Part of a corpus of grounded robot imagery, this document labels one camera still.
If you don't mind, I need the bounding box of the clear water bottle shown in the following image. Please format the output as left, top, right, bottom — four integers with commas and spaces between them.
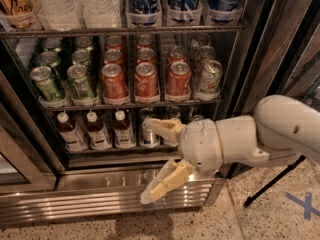
40, 0, 81, 31
80, 0, 121, 29

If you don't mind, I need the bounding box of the stainless steel fridge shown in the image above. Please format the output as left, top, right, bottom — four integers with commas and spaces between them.
0, 0, 281, 226

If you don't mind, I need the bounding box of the black tripod leg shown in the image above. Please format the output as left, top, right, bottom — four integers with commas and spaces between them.
243, 155, 306, 208

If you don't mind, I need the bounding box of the silver can middle right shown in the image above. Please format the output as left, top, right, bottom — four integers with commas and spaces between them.
193, 46, 216, 68

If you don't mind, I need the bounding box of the tea bottle middle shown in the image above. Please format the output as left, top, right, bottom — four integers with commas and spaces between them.
86, 111, 112, 150

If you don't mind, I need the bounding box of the red can middle centre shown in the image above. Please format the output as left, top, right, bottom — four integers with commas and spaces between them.
136, 48, 156, 65

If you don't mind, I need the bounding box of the tea bottle left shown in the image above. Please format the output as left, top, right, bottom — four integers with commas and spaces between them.
57, 112, 87, 152

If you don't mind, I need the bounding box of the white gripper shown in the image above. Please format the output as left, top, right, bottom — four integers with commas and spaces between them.
140, 118, 223, 205

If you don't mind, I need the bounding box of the silver can bottom left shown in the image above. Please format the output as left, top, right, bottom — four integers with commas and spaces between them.
140, 122, 160, 148

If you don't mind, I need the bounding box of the white green 7up can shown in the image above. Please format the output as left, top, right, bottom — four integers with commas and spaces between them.
197, 59, 223, 94

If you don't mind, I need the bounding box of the red can back centre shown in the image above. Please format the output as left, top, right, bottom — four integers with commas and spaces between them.
136, 34, 155, 49

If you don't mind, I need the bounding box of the silver can bottom middle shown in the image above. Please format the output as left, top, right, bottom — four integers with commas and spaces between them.
164, 139, 178, 147

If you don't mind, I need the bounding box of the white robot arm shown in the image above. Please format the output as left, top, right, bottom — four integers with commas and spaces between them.
140, 95, 320, 205

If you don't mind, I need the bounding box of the open glass fridge door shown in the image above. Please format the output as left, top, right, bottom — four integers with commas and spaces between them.
218, 0, 320, 179

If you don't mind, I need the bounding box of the silver can back right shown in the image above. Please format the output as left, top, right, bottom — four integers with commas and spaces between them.
190, 33, 211, 49

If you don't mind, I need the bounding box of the green can front left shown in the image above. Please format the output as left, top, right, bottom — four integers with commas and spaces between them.
29, 66, 66, 102

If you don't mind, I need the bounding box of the tea bottle right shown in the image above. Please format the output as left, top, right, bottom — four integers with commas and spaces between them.
113, 110, 135, 149

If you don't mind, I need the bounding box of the red can middle left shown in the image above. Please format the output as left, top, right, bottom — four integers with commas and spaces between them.
104, 49, 124, 66

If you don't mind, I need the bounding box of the red can back left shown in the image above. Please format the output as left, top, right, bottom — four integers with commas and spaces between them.
105, 35, 124, 50

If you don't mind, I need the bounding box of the green can middle left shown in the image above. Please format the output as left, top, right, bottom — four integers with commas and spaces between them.
38, 51, 61, 71

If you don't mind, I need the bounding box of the tea bottle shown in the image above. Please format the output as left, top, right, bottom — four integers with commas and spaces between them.
86, 111, 112, 150
57, 112, 87, 152
113, 110, 135, 149

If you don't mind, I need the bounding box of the clear water bottle right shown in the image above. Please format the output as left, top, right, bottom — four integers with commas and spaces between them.
80, 0, 121, 29

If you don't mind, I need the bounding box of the red can behind right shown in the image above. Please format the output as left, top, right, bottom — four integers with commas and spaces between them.
166, 46, 187, 64

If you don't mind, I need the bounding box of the clear water bottle left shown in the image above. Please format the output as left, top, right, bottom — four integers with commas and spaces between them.
40, 0, 81, 31

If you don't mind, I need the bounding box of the yellow la croix can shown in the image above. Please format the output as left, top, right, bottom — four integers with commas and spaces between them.
0, 0, 37, 29

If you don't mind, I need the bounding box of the red coke can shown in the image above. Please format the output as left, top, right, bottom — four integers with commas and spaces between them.
134, 62, 158, 98
101, 64, 128, 99
166, 61, 191, 96

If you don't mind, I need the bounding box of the green can back left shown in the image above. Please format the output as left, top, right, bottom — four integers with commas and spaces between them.
43, 38, 63, 53

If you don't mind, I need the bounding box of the blue tape cross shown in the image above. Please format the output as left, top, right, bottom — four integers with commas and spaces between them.
285, 192, 320, 220

